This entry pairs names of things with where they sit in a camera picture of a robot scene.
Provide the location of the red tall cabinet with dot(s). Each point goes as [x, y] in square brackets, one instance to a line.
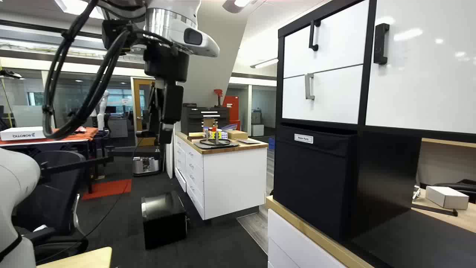
[232, 111]

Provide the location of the flat white box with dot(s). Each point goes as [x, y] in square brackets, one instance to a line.
[23, 133]

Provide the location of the white island cabinet wooden top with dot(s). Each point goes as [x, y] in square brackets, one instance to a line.
[232, 180]

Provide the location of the red floor mat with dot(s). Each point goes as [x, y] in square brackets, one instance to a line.
[106, 190]

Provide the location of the wooden door frame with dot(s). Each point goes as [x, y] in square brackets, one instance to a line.
[134, 107]

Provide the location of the black panel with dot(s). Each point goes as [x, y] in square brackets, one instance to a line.
[313, 184]

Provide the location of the ceiling light panel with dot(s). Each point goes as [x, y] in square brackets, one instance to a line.
[75, 7]

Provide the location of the black printer machine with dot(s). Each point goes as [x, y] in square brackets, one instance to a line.
[201, 119]

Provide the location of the black box with open top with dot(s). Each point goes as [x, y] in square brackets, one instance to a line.
[164, 224]

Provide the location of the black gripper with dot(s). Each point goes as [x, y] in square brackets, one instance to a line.
[166, 62]

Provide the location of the light wooden table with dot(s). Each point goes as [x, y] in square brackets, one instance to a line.
[79, 260]

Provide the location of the white counter with wooden top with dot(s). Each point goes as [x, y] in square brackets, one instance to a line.
[298, 248]

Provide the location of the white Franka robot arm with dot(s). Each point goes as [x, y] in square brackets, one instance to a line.
[173, 23]

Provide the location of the black cabinet with white fronts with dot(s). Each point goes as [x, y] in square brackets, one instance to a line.
[368, 75]

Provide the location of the black office chair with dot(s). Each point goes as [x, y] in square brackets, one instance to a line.
[57, 194]

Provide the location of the small wooden box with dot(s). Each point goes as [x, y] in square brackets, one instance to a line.
[237, 135]

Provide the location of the colourful small bottles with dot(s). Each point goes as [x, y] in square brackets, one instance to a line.
[213, 133]

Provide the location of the white plastic crate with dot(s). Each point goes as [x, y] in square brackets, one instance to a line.
[146, 165]

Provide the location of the small white cardboard box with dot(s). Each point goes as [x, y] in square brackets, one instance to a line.
[447, 197]

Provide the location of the red topped table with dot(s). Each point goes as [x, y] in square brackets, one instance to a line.
[75, 135]

